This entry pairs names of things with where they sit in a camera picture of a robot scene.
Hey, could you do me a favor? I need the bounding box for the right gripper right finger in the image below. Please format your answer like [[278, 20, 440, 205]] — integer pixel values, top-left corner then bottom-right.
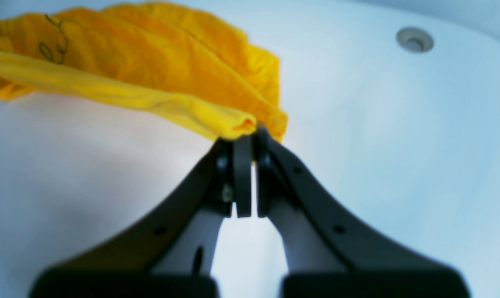
[[253, 127, 470, 298]]

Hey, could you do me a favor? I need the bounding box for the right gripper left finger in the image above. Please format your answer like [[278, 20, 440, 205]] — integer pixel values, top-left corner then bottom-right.
[[30, 136, 252, 298]]

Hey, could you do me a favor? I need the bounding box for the orange t-shirt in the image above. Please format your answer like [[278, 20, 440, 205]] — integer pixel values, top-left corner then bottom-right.
[[0, 2, 288, 142]]

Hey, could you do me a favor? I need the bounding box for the right table grommet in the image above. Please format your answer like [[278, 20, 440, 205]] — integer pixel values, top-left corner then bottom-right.
[[396, 26, 435, 53]]

